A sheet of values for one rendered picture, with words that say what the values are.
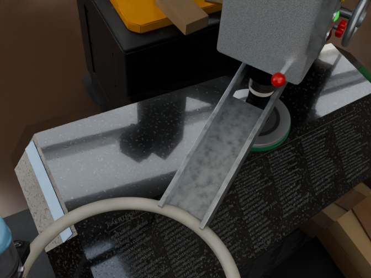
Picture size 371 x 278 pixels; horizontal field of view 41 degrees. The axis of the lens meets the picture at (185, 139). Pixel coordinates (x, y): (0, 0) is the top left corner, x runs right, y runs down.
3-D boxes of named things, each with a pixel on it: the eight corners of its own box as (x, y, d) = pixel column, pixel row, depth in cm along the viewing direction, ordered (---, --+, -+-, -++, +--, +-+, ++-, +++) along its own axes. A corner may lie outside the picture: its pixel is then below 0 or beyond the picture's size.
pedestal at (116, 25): (80, 79, 267) (60, -43, 208) (189, 46, 288) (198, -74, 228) (128, 171, 233) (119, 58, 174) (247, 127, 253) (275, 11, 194)
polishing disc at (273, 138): (297, 145, 139) (298, 143, 138) (223, 149, 137) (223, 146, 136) (280, 89, 152) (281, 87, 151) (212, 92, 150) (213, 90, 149)
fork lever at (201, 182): (271, -1, 142) (273, -13, 137) (334, 23, 137) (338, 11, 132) (147, 203, 120) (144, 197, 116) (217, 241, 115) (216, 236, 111)
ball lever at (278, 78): (280, 65, 113) (284, 55, 110) (293, 71, 112) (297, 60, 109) (267, 86, 109) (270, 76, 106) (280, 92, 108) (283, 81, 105)
